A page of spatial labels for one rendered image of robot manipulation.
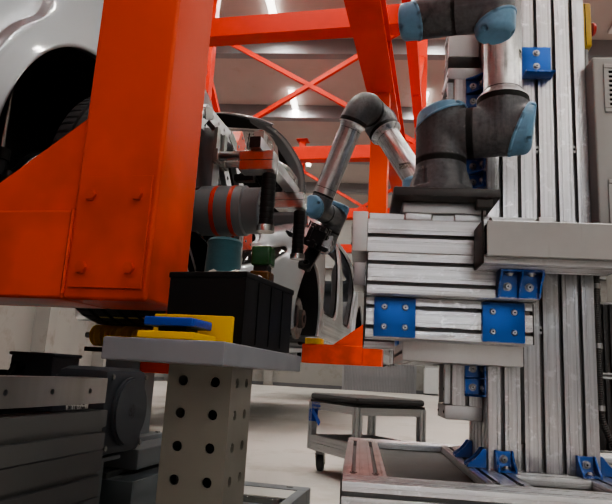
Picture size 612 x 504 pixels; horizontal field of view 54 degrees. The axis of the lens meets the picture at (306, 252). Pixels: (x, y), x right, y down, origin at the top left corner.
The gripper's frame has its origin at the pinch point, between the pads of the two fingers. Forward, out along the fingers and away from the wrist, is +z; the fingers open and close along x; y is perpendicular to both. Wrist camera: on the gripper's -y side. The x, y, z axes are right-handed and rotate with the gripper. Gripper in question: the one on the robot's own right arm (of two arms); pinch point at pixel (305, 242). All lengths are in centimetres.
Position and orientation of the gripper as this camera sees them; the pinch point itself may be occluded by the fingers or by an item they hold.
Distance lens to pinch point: 191.4
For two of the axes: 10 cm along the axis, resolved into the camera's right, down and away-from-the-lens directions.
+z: -2.0, -0.6, -9.8
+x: 8.9, 4.1, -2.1
